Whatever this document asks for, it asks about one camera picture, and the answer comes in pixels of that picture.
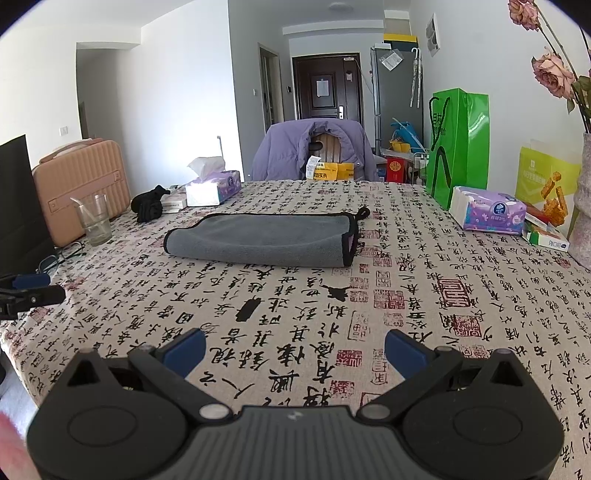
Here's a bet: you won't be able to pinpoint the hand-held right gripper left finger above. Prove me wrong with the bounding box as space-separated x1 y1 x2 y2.
67 329 232 422

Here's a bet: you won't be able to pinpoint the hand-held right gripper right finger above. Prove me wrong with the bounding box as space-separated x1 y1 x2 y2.
356 329 527 422

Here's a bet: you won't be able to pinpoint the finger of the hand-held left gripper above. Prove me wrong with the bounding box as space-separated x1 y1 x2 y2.
0 285 66 320
0 274 51 291

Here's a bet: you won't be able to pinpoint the purple and grey towel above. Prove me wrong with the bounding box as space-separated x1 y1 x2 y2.
164 207 371 268

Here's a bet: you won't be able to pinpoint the black framed eyeglasses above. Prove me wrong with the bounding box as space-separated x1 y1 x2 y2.
37 242 86 273

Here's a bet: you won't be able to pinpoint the black monitor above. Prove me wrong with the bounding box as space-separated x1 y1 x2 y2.
0 135 56 278

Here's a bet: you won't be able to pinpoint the clear drinking glass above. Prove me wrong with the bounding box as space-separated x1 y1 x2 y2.
76 194 114 247

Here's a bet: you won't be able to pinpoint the clear straw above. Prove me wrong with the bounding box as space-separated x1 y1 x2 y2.
70 198 100 232

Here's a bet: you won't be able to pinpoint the pink ribbed suitcase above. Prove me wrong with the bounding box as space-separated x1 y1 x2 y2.
32 137 131 247

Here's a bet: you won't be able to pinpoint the black crumpled cloth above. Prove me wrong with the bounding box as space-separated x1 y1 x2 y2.
130 185 171 223

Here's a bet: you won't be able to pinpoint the flat white box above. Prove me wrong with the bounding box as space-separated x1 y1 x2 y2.
161 187 188 213

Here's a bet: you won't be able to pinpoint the person's pink clothing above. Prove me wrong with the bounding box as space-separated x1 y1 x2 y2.
0 411 28 480

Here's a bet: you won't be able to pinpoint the purple floral tissue pack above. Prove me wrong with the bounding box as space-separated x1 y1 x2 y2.
449 186 527 235

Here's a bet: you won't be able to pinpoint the opened soft tissue pack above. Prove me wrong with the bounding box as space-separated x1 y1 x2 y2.
186 157 242 207

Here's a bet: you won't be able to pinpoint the green and white small box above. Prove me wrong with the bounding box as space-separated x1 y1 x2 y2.
526 220 571 251

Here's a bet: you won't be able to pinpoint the yellow delivery bag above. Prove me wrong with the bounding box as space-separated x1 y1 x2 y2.
305 156 356 182

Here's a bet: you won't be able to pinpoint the green paper bag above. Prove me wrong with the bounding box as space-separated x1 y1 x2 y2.
426 88 489 210

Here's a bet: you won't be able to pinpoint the wooden chair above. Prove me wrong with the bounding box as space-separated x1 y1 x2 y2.
308 130 345 181

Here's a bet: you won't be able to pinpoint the yellow-green paper bag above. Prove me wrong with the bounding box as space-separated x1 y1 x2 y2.
515 147 583 224

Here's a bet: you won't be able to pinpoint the purple jacket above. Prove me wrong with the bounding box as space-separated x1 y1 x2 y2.
252 119 378 182

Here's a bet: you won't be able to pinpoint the blue plastic bag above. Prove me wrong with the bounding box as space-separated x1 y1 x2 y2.
392 119 423 148

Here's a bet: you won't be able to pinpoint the pink textured vase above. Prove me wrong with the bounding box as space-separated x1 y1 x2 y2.
569 131 591 271

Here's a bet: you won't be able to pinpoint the grey refrigerator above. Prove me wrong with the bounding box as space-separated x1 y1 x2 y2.
370 45 423 148

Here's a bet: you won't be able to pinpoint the grey side door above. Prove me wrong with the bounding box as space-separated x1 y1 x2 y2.
259 42 281 134

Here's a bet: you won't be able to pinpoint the clear folded umbrella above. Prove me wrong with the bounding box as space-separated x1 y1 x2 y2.
410 47 423 108

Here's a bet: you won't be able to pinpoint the dark brown entrance door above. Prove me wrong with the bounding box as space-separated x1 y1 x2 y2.
292 53 361 123

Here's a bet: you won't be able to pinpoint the bunch of dried pink roses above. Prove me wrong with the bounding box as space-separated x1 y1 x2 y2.
508 0 591 134

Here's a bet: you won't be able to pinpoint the white wall panel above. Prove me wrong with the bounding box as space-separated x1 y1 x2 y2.
427 13 441 57

